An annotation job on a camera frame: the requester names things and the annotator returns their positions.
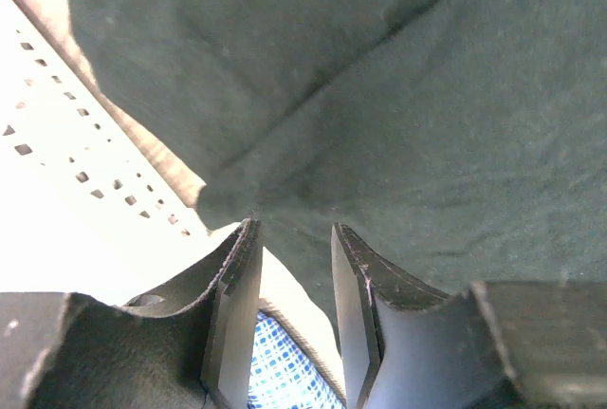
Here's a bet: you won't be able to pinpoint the white plastic laundry basket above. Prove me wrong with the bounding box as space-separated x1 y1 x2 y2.
0 0 219 306

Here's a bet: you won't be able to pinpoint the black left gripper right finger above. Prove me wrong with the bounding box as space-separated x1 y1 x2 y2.
331 223 606 408

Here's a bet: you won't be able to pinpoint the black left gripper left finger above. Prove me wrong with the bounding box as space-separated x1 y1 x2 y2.
1 219 262 408

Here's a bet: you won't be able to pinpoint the blue checkered shirt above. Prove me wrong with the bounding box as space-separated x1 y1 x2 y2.
248 312 344 409

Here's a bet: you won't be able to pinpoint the black t shirt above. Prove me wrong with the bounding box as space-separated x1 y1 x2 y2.
57 0 607 348

